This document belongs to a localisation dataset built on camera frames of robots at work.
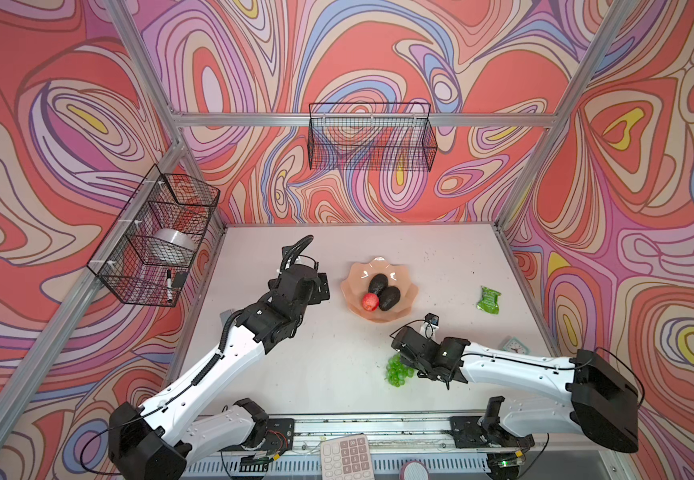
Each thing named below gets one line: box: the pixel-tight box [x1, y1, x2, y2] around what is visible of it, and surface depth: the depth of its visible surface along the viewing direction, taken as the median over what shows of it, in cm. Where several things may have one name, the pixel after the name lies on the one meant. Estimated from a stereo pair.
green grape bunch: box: [386, 353, 415, 388], surface depth 80 cm
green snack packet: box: [476, 286, 502, 315], surface depth 99 cm
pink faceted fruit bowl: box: [340, 257, 419, 323], surface depth 101 cm
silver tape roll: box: [152, 228, 199, 253], surface depth 73 cm
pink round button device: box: [399, 460, 430, 480], surface depth 66 cm
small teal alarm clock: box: [502, 337, 531, 355], surface depth 88 cm
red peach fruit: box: [362, 292, 379, 312], surface depth 95 cm
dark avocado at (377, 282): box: [368, 273, 389, 296], surface depth 100 cm
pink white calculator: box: [320, 433, 375, 480], surface depth 70 cm
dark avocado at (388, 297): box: [378, 286, 401, 311], surface depth 95 cm
